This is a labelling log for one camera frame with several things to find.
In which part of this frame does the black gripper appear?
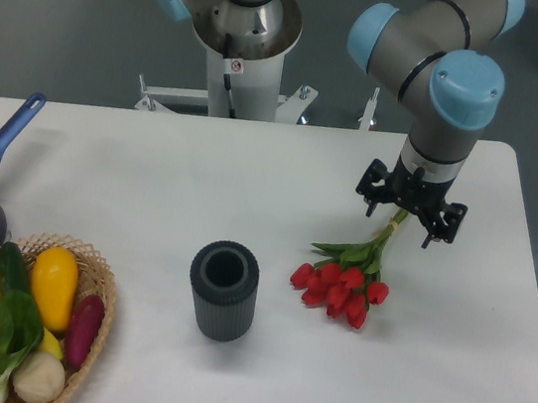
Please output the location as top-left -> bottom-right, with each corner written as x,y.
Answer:
355,159 -> 469,248

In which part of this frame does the red tulip bouquet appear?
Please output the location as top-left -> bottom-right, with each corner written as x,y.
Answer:
289,208 -> 408,331

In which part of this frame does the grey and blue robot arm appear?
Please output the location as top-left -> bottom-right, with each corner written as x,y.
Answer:
157,0 -> 525,243

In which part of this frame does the dark grey ribbed vase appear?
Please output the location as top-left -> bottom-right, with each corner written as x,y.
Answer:
190,240 -> 260,342

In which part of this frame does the purple eggplant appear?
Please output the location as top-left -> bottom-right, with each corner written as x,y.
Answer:
65,294 -> 105,369

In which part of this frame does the yellow squash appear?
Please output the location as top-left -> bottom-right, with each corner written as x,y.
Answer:
31,247 -> 79,334

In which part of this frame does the woven wicker basket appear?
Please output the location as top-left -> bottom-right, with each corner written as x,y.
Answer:
0,234 -> 116,403

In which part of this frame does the green cucumber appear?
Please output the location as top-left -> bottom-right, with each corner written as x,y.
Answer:
0,241 -> 31,295

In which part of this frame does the beige garlic bulb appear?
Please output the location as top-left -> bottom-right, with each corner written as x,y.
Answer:
12,350 -> 66,403

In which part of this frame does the green bok choy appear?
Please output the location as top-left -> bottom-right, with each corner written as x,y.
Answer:
0,287 -> 51,403

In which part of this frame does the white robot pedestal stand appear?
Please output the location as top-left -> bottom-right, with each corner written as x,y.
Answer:
134,0 -> 395,144

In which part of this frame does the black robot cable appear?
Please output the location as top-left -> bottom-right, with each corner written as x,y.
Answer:
213,33 -> 248,120

